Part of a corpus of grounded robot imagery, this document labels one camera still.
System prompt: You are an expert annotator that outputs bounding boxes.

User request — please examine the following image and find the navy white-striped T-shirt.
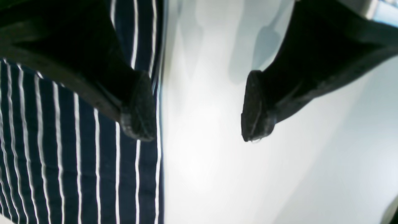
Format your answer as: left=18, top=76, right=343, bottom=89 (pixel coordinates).
left=0, top=0, right=164, bottom=224

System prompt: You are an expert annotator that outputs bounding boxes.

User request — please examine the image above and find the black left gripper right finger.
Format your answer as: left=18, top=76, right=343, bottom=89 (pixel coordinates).
left=241, top=0, right=398, bottom=142

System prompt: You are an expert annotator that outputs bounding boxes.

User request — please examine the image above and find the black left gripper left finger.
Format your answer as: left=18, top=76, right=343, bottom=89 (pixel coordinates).
left=0, top=0, right=156, bottom=142

